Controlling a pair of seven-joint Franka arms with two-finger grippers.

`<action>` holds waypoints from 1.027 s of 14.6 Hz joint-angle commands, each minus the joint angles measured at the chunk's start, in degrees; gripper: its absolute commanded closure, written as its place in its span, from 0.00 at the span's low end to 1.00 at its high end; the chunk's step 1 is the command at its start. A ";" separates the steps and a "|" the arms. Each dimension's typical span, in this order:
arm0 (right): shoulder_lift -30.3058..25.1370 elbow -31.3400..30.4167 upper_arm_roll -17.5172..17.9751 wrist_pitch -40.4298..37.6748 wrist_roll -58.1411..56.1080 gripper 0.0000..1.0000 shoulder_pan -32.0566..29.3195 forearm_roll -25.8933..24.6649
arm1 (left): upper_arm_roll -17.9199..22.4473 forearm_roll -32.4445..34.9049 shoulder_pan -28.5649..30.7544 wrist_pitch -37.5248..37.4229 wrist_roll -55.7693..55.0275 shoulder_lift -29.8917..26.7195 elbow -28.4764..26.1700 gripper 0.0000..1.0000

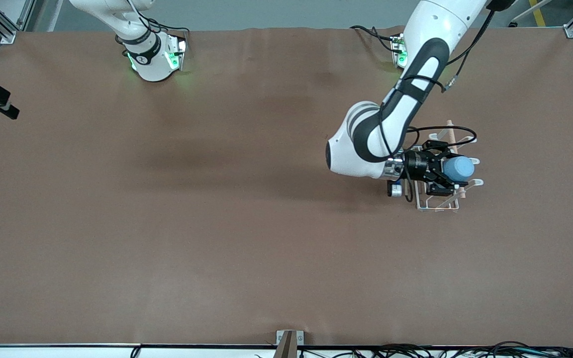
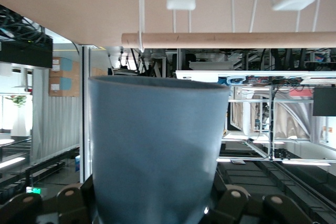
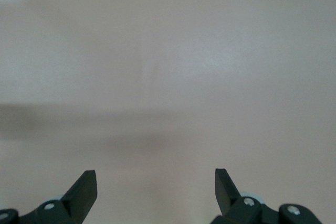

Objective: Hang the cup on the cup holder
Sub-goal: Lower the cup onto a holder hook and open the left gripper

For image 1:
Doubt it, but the blue plastic cup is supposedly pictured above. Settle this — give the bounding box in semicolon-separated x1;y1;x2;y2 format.
442;155;476;182

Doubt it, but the grey metal stand leg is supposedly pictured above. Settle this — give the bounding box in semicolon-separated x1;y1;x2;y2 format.
509;0;555;27

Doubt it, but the brown table cover sheet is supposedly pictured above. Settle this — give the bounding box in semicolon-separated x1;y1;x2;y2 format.
0;26;573;347

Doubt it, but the white wire cup holder rack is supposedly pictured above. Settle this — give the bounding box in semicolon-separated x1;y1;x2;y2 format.
410;120;484;213

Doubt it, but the black left arm base cable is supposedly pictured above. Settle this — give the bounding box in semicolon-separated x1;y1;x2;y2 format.
350;25;402;53

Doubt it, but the black cable bundle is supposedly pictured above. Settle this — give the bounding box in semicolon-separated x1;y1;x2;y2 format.
299;341;573;358

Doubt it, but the silver metal mounting bracket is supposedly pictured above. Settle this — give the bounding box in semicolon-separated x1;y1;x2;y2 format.
276;330;304;346

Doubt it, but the metal bracket at table edge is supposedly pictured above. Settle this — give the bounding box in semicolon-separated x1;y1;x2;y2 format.
273;331;298;358

